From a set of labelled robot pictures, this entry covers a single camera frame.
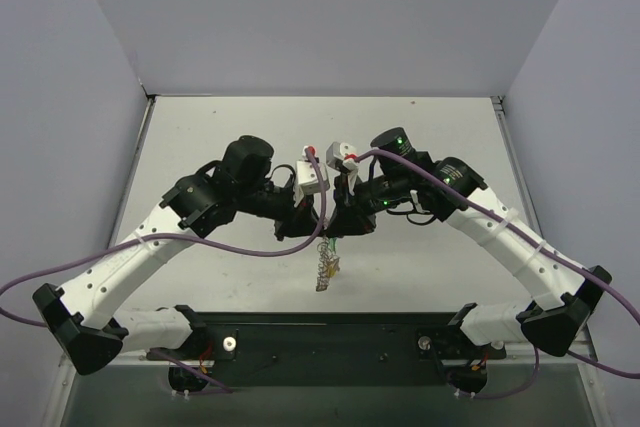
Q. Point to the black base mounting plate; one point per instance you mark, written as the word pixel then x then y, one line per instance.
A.
pixel 330 349

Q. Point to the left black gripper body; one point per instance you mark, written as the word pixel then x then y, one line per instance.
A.
pixel 291 218

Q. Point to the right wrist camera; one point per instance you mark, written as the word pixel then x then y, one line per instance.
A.
pixel 341 157

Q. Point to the yellow tagged key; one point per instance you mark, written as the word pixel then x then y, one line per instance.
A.
pixel 333 267

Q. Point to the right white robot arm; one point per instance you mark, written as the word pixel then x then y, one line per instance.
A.
pixel 450 191

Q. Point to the green tagged key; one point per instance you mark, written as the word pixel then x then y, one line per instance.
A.
pixel 334 244

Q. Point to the silver round keyring disc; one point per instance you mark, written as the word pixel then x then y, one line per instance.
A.
pixel 325 254

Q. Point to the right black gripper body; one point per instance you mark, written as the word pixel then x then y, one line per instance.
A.
pixel 355 215

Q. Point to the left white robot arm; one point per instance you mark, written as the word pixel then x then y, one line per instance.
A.
pixel 85 314

